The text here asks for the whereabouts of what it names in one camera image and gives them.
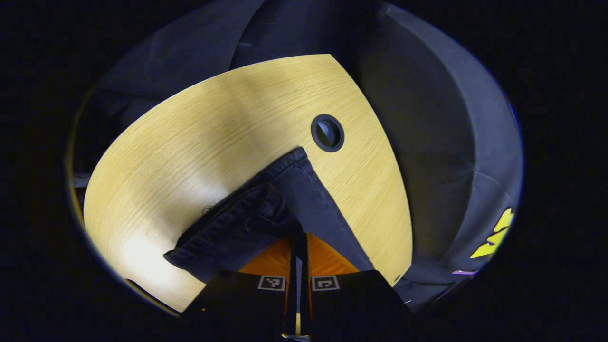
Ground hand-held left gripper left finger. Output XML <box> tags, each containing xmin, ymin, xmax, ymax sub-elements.
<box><xmin>180</xmin><ymin>232</ymin><xmax>300</xmax><ymax>339</ymax></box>

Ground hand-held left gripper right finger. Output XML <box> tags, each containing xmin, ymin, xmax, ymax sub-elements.
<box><xmin>299</xmin><ymin>232</ymin><xmax>414</xmax><ymax>339</ymax></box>

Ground dark grey jeans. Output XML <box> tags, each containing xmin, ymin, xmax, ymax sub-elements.
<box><xmin>163</xmin><ymin>146</ymin><xmax>376</xmax><ymax>285</ymax></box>

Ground black table cable grommet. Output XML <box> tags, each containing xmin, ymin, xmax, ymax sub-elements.
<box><xmin>311</xmin><ymin>114</ymin><xmax>345</xmax><ymax>153</ymax></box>

